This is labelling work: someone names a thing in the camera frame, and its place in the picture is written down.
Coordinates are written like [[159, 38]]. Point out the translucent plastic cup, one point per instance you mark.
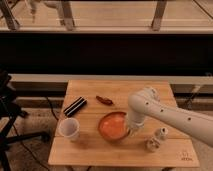
[[69, 128]]

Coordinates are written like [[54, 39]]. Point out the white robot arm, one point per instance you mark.
[[146, 103]]

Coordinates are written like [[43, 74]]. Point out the black striped rectangular box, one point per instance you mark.
[[73, 108]]

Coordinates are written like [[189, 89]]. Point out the orange ceramic bowl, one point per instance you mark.
[[112, 127]]

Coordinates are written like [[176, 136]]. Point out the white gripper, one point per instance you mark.
[[134, 122]]

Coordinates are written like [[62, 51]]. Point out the red chili pepper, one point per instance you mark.
[[105, 101]]

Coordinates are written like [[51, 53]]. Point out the wooden table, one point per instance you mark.
[[92, 150]]

